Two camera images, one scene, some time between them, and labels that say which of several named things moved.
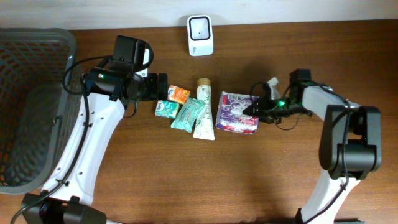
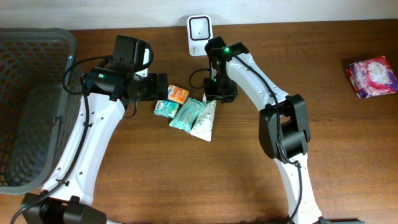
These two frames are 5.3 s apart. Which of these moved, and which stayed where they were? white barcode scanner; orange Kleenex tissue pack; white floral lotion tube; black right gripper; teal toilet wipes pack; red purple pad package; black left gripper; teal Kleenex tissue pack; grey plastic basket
Moved: white floral lotion tube; black right gripper; red purple pad package
Stayed: teal toilet wipes pack; orange Kleenex tissue pack; teal Kleenex tissue pack; grey plastic basket; white barcode scanner; black left gripper
